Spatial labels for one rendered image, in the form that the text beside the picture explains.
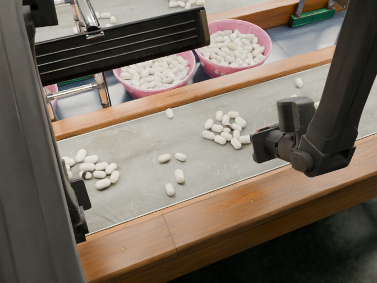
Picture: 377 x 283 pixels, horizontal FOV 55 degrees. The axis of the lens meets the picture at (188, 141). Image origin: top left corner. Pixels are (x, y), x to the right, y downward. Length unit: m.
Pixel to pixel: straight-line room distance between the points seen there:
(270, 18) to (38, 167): 1.34
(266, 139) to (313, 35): 0.84
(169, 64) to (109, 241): 0.65
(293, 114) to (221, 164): 0.34
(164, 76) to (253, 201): 0.53
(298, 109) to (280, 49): 0.79
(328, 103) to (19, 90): 0.45
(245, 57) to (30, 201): 1.10
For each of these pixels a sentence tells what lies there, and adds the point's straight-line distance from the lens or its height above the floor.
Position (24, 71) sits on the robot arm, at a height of 1.36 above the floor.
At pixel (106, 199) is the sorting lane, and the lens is 0.91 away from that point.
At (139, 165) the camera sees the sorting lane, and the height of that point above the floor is 0.74.
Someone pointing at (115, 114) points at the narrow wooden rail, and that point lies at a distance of 1.04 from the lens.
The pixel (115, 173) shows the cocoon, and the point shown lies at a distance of 0.93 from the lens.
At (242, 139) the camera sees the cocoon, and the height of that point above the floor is 0.76.
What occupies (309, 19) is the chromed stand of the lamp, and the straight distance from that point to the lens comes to 1.60.
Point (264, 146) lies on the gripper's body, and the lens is 0.77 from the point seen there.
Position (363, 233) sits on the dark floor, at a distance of 1.84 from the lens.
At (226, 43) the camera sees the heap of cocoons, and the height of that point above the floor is 0.74.
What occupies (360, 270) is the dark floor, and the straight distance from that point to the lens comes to 1.76.
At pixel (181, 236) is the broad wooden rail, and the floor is 0.76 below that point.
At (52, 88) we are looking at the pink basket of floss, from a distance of 1.21.
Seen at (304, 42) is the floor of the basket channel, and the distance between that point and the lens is 1.50.
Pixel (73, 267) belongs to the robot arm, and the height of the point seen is 1.30.
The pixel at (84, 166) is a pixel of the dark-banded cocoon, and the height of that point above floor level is 0.76.
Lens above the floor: 1.52
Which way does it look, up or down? 52 degrees down
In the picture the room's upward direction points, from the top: 1 degrees clockwise
